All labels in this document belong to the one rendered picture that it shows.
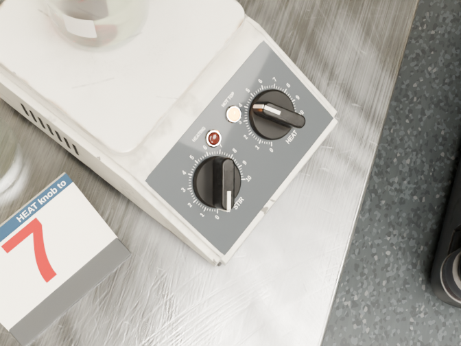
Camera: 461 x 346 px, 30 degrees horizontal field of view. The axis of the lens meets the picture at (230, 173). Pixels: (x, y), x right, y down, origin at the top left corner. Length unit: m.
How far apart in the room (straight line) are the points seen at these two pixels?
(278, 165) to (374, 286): 0.82
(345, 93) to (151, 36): 0.16
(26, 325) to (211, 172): 0.15
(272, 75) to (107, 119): 0.11
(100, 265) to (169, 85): 0.13
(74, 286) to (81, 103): 0.13
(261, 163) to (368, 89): 0.11
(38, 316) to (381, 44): 0.30
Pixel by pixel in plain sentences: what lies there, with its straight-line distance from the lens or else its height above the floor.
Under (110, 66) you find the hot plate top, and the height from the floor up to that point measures 0.84.
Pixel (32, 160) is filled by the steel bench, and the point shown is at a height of 0.75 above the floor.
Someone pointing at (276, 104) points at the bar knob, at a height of 0.82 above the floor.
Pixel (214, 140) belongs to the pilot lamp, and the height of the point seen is 0.81.
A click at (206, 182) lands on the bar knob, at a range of 0.52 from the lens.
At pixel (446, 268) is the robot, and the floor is 0.19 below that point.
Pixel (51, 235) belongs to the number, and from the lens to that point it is 0.55.
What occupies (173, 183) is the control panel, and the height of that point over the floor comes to 0.81.
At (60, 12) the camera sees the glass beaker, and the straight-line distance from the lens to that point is 0.48.
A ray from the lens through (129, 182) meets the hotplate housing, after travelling 0.51.
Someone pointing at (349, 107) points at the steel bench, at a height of 0.75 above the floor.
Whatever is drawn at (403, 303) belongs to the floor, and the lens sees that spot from 1.36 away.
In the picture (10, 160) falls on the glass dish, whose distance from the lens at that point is 0.59.
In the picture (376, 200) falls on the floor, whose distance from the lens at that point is 1.38.
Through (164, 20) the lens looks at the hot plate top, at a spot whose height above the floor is 0.84.
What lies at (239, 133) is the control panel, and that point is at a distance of 0.54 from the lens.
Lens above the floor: 1.31
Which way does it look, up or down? 75 degrees down
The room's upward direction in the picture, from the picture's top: 12 degrees clockwise
